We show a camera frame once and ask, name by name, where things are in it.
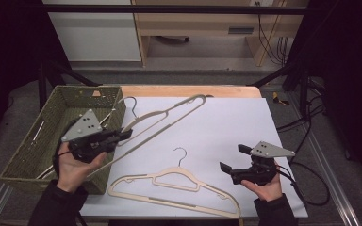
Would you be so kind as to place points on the wooden desk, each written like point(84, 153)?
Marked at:
point(194, 23)

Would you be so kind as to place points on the black metal frame bar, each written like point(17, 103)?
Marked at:
point(169, 9)

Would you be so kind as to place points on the yellow and black tool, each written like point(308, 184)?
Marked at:
point(278, 99)

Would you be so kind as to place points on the person's left hand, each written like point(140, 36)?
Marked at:
point(72, 172)

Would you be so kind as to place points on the white cabinet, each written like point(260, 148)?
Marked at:
point(94, 34)

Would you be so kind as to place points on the black frame leg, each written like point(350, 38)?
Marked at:
point(42, 88)
point(303, 91)

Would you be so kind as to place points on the person's right hand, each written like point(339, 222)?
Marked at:
point(270, 191)

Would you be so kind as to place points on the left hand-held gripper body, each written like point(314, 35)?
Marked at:
point(83, 128)

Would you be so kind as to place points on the green woven basket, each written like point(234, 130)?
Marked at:
point(28, 150)

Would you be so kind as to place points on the white table sheet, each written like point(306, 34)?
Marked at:
point(220, 125)

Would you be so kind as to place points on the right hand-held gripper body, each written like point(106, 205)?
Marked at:
point(264, 169)

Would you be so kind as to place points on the black curtain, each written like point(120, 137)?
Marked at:
point(348, 62)
point(9, 62)

